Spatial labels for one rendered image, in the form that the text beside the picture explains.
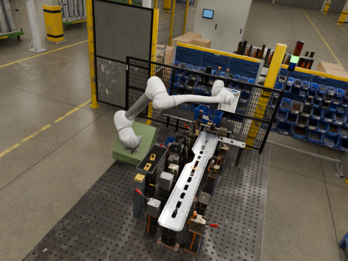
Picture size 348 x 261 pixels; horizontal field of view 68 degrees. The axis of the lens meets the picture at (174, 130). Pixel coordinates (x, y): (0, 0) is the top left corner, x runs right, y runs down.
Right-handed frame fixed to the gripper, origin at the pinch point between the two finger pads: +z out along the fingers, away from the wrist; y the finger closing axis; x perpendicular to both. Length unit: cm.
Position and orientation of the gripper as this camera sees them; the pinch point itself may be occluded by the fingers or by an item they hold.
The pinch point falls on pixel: (210, 119)
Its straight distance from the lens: 265.9
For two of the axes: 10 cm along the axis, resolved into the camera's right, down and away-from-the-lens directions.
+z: -1.2, 8.4, 5.3
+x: 3.2, -4.7, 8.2
